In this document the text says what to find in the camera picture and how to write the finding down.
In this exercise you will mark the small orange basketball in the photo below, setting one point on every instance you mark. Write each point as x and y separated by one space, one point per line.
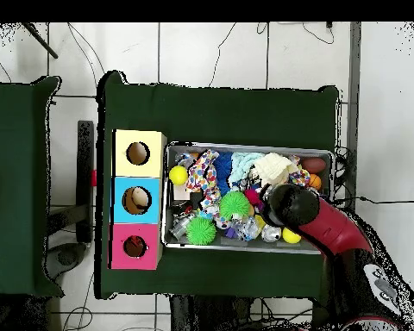
315 181

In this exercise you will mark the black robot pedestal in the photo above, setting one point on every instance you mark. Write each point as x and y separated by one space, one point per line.
207 313

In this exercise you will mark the green-covered side table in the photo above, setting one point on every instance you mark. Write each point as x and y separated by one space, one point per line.
13 189

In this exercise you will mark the blue spiky ball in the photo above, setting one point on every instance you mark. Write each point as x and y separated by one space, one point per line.
223 172

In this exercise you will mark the silver mesh bin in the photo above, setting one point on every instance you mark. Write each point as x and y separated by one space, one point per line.
234 246

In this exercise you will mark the orange striped tiger plush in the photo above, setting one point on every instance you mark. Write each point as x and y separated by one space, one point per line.
133 240

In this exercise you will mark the light teal knitted cloth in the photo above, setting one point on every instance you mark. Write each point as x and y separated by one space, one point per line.
241 165

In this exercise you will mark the polka dot cloth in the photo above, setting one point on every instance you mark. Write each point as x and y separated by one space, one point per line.
203 176

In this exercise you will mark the small yellow ball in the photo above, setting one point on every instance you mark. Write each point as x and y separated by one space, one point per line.
291 237

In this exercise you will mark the large green spiky ball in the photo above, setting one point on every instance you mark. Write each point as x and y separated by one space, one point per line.
200 231
234 205

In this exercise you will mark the large yellow ball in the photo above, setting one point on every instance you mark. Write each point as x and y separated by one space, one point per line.
178 175

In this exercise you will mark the black stand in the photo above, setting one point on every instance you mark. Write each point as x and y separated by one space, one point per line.
85 155

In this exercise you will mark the dark green tablecloth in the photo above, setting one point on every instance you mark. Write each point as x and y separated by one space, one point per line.
210 113

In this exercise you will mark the brown toy football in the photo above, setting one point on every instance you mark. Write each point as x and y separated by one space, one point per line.
313 164

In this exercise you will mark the wooden box with three holes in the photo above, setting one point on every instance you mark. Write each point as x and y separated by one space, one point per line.
120 165

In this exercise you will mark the cream knitted cloth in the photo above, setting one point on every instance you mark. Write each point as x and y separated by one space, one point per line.
274 169

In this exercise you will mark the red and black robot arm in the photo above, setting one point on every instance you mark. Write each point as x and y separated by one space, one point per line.
334 231

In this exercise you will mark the black rod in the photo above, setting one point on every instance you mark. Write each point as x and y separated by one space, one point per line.
41 41

